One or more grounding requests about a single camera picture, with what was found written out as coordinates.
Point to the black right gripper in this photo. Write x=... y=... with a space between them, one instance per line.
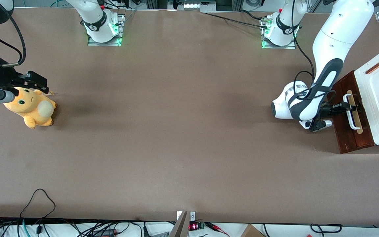
x=3 y=78

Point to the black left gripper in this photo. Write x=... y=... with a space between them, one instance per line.
x=325 y=110

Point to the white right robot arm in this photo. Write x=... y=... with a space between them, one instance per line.
x=94 y=16

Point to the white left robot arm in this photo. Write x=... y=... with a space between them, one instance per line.
x=337 y=29

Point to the plush toy paper tag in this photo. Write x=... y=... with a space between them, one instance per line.
x=48 y=93

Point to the orange plush toy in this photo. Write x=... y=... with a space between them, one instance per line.
x=28 y=110

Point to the orange bar on cabinet lid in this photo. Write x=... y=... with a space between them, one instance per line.
x=377 y=66

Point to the brown cardboard box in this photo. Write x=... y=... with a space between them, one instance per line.
x=252 y=232

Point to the black power adapter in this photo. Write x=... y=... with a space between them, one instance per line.
x=105 y=233

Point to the white power strip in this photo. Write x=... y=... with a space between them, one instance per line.
x=192 y=5

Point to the red clip leads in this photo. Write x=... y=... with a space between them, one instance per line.
x=217 y=227

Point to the white mounting plate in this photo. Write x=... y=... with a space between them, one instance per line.
x=192 y=215

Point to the red digit display module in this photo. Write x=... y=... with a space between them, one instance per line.
x=193 y=226

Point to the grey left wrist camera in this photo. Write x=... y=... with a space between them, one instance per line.
x=326 y=124

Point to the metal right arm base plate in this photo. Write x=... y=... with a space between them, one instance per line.
x=104 y=43

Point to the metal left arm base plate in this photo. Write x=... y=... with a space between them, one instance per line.
x=278 y=47

